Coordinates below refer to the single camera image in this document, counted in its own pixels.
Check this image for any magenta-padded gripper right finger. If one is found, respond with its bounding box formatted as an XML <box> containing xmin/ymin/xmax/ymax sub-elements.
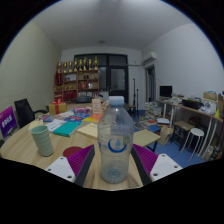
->
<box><xmin>131</xmin><ymin>143</ymin><xmax>183</xmax><ymax>187</ymax></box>

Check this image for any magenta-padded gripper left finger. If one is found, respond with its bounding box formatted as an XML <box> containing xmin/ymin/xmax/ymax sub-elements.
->
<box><xmin>44</xmin><ymin>143</ymin><xmax>96</xmax><ymax>188</ymax></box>

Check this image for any clear plastic water bottle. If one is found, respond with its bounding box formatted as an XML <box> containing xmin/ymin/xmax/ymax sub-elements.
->
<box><xmin>97</xmin><ymin>95</ymin><xmax>135</xmax><ymax>184</ymax></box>

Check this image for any green cup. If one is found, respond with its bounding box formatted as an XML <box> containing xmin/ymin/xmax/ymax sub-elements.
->
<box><xmin>30</xmin><ymin>125</ymin><xmax>55</xmax><ymax>158</ymax></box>

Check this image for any pale yellow side table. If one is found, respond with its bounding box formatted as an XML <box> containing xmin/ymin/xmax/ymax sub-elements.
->
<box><xmin>133</xmin><ymin>128</ymin><xmax>162</xmax><ymax>148</ymax></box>

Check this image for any teal book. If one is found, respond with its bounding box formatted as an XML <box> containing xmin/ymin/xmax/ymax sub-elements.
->
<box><xmin>52</xmin><ymin>121</ymin><xmax>81</xmax><ymax>138</ymax></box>

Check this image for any white booklet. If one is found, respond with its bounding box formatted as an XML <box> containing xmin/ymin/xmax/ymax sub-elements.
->
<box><xmin>44</xmin><ymin>118</ymin><xmax>68</xmax><ymax>133</ymax></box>

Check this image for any pale yellow paper envelope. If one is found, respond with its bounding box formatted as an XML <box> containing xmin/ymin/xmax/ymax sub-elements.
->
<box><xmin>76</xmin><ymin>122</ymin><xmax>100</xmax><ymax>140</ymax></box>

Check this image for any white round stool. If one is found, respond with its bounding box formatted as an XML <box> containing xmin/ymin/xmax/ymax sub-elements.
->
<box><xmin>180</xmin><ymin>127</ymin><xmax>205</xmax><ymax>155</ymax></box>

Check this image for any pale yellow book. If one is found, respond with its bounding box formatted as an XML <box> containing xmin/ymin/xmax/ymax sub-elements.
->
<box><xmin>28</xmin><ymin>119</ymin><xmax>44</xmax><ymax>132</ymax></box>

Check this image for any blue colourful book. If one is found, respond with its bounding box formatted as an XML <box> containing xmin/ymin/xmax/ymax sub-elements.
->
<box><xmin>63</xmin><ymin>113</ymin><xmax>89</xmax><ymax>123</ymax></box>

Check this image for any pile of books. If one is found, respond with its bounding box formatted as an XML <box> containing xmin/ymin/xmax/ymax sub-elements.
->
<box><xmin>134</xmin><ymin>101</ymin><xmax>171</xmax><ymax>133</ymax></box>

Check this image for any orange book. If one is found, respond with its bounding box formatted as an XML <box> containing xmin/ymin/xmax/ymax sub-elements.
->
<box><xmin>82</xmin><ymin>113</ymin><xmax>104</xmax><ymax>124</ymax></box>

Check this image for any yellow gift box red ribbon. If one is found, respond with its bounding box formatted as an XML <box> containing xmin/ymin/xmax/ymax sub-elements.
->
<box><xmin>48</xmin><ymin>99</ymin><xmax>68</xmax><ymax>116</ymax></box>

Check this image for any pink package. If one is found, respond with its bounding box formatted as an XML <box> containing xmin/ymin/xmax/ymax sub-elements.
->
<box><xmin>73</xmin><ymin>106</ymin><xmax>93</xmax><ymax>115</ymax></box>

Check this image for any wooden side desk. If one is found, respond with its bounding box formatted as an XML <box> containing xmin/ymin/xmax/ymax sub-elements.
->
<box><xmin>159</xmin><ymin>98</ymin><xmax>224</xmax><ymax>161</ymax></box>

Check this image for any black office chair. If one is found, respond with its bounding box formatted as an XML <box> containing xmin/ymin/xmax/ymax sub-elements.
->
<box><xmin>13</xmin><ymin>98</ymin><xmax>49</xmax><ymax>129</ymax></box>

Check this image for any small orange standing box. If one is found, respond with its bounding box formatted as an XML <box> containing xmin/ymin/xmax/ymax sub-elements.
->
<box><xmin>91</xmin><ymin>98</ymin><xmax>103</xmax><ymax>115</ymax></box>

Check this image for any purple sign board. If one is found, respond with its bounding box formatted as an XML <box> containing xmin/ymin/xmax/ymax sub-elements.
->
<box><xmin>0</xmin><ymin>105</ymin><xmax>18</xmax><ymax>139</ymax></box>

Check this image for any black computer monitor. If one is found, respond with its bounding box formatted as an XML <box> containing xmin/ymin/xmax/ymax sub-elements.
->
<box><xmin>159</xmin><ymin>85</ymin><xmax>173</xmax><ymax>99</ymax></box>

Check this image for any black tripod stand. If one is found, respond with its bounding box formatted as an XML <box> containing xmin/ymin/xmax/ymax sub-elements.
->
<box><xmin>132</xmin><ymin>78</ymin><xmax>140</xmax><ymax>108</ymax></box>

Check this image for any wooden shelf unit with trophies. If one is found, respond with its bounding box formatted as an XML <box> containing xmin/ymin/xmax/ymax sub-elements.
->
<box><xmin>53</xmin><ymin>56</ymin><xmax>101</xmax><ymax>103</ymax></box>

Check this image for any black framed glass door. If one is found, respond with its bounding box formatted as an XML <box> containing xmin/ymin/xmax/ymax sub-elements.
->
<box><xmin>73</xmin><ymin>53</ymin><xmax>129</xmax><ymax>103</ymax></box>

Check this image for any white air conditioner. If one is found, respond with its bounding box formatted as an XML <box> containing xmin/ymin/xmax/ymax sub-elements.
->
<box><xmin>142</xmin><ymin>51</ymin><xmax>158</xmax><ymax>65</ymax></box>

